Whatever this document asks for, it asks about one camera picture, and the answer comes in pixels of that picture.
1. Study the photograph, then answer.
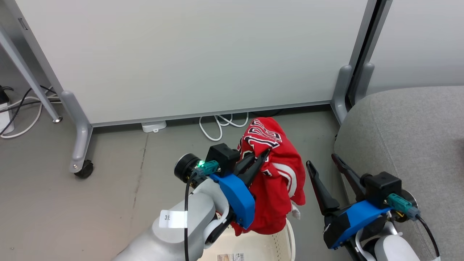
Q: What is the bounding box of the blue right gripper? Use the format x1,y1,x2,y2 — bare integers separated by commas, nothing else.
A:
306,154,393,250

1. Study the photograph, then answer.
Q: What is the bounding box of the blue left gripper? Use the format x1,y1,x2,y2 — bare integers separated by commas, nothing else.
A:
210,148,272,230

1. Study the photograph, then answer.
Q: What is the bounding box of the red basketball jersey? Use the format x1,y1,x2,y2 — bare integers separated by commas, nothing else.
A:
230,117,307,236

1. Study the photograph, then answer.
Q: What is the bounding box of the grey fabric sofa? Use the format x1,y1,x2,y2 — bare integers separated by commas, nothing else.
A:
333,86,464,261

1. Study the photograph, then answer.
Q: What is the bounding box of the cream plastic laundry basket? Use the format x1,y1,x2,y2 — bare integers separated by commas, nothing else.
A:
198,217,296,261

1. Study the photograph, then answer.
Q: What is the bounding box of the small white power adapter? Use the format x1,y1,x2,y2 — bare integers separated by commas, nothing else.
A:
141,121,167,133

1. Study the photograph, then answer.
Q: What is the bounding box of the large white partition panel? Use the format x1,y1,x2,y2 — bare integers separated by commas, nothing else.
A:
7,0,379,173

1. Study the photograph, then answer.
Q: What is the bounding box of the black caster wheel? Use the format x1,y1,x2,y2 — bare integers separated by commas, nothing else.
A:
74,160,94,179

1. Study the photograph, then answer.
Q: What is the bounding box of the narrow white partition panel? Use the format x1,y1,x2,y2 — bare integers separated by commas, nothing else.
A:
353,0,464,105

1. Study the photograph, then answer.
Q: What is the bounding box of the white power strip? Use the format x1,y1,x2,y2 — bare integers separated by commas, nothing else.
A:
0,101,16,135

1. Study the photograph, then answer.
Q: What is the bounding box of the white coiled floor cable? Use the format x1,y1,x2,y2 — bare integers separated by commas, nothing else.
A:
199,113,250,142

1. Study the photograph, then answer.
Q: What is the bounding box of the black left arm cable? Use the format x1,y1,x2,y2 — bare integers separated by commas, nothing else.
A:
183,170,199,261

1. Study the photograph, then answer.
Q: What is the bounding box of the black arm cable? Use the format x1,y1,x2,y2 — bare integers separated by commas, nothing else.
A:
416,215,441,260
183,170,199,261

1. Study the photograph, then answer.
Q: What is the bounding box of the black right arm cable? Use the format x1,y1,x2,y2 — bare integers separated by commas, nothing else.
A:
416,215,441,260

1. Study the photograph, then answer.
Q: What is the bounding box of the long white desk cable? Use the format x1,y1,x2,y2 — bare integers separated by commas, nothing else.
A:
0,95,60,140

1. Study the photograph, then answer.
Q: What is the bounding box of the black desk cable bundle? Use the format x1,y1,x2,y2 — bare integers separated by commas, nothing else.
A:
0,85,57,136

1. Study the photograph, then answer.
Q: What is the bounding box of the white frame desk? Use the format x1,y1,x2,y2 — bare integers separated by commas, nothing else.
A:
0,22,63,124

